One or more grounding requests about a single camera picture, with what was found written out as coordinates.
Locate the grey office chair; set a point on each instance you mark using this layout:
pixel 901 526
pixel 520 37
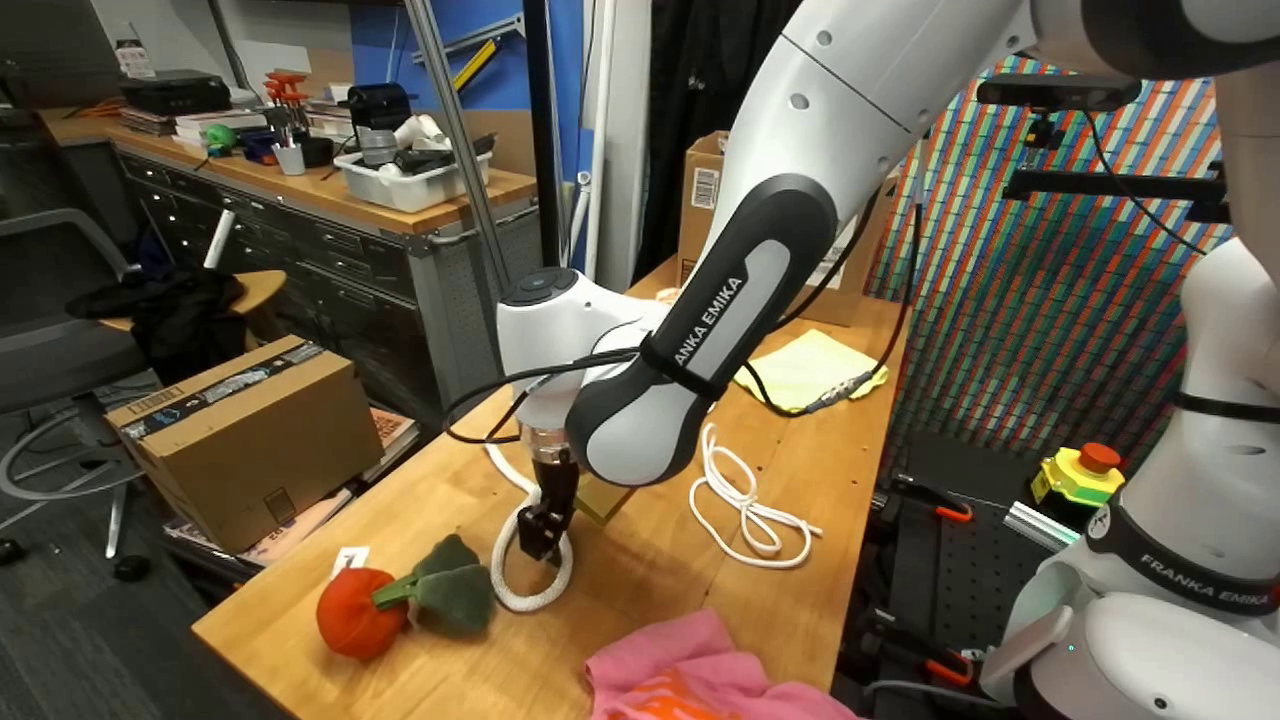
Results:
pixel 52 353

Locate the black bag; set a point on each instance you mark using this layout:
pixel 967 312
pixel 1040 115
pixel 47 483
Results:
pixel 173 321

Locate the orange toy figure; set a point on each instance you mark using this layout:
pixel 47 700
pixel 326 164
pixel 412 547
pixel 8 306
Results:
pixel 287 86

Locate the round wooden stool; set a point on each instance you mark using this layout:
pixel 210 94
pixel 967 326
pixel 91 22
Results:
pixel 260 285

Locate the yellow emergency stop button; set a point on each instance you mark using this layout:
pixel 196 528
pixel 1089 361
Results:
pixel 1072 477

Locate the open cardboard box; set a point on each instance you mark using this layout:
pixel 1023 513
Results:
pixel 252 452

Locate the pink cloth with orange print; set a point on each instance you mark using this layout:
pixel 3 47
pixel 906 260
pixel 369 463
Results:
pixel 695 674

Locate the black device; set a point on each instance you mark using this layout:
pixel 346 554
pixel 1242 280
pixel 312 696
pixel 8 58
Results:
pixel 173 94

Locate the grey workbench with wooden top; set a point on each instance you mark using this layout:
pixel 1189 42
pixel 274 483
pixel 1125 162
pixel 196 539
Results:
pixel 346 280

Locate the black cart with orange clamps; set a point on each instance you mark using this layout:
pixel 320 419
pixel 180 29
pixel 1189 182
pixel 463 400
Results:
pixel 933 572

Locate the green small object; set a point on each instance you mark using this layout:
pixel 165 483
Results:
pixel 223 136

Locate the black pole with base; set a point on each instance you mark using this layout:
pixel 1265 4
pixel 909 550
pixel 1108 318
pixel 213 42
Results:
pixel 540 134

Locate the red plush tomato green leaves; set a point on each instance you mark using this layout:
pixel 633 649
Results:
pixel 354 612

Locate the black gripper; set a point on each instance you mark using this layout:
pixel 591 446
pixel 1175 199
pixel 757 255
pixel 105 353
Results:
pixel 555 483

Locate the yellow level tool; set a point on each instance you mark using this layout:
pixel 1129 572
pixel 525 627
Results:
pixel 473 65

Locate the black stereo camera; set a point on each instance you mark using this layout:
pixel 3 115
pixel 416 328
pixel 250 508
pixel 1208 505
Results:
pixel 1055 91

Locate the black round container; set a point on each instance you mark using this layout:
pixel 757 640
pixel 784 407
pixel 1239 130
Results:
pixel 376 104

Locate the yellow-green cloth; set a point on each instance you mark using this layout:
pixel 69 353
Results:
pixel 814 371

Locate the black boom bracket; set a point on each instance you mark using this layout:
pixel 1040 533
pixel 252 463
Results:
pixel 1107 186

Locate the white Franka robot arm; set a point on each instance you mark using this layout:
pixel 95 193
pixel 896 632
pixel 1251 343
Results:
pixel 801 134

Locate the silver metal pole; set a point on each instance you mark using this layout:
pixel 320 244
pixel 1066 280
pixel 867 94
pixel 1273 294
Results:
pixel 463 134

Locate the white plastic bin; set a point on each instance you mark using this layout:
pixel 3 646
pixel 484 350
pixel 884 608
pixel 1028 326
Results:
pixel 403 186

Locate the cardboard box with white label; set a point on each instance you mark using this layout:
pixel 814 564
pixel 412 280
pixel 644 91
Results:
pixel 700 202

